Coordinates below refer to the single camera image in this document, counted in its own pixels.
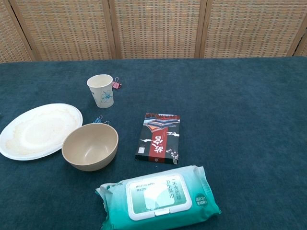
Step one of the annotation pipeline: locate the paper cup with blue flower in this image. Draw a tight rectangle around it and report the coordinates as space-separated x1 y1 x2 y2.
86 74 115 109

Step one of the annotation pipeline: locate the beige bowl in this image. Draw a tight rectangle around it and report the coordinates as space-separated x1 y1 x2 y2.
61 123 119 172

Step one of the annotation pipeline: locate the white oval plate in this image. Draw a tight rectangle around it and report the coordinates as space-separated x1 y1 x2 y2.
0 103 84 161

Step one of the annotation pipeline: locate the black red printed box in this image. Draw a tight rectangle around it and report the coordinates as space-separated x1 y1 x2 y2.
134 112 181 166

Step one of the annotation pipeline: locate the pink binder clip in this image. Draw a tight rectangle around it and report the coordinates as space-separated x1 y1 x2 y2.
111 77 123 91

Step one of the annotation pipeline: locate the blue binder clip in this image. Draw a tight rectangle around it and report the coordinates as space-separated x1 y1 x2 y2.
93 115 111 126

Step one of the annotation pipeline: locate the dark teal table cloth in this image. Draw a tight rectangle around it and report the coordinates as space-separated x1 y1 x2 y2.
0 55 307 230

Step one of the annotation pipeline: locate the teal wet wipes pack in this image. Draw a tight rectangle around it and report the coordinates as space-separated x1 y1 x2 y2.
95 164 222 230

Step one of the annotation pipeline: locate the woven bamboo folding screen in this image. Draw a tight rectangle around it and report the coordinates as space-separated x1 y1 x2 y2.
0 0 307 64

